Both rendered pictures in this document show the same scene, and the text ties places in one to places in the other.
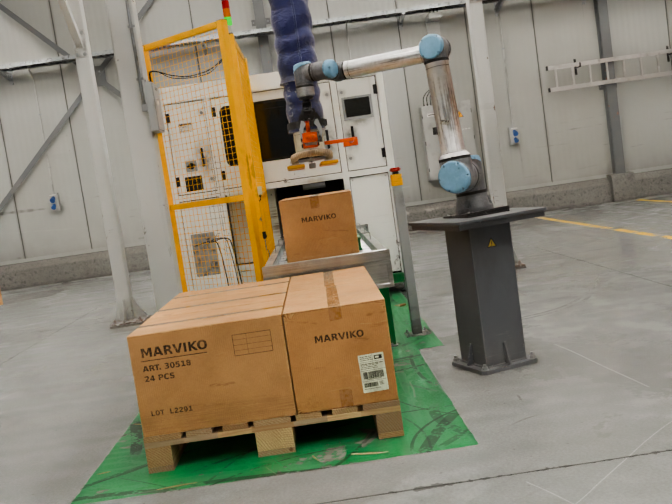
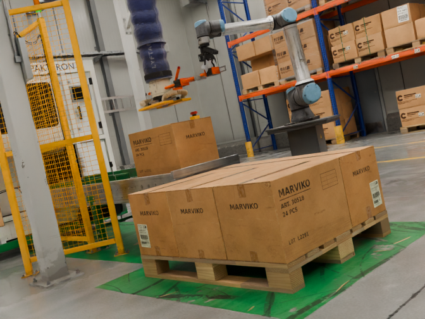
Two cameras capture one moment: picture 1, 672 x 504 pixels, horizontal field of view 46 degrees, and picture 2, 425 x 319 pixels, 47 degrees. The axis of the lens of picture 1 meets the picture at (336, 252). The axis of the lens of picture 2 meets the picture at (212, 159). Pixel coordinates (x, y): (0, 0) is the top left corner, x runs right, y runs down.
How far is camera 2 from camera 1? 2.93 m
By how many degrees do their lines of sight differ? 42
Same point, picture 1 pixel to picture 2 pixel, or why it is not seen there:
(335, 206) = (203, 126)
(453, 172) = (313, 89)
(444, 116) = (301, 57)
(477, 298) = not seen: hidden behind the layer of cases
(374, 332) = (372, 167)
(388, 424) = (385, 226)
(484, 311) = not seen: hidden behind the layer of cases
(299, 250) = (186, 159)
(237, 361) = (324, 193)
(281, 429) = (348, 240)
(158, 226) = (35, 160)
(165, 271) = (43, 199)
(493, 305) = not seen: hidden behind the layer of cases
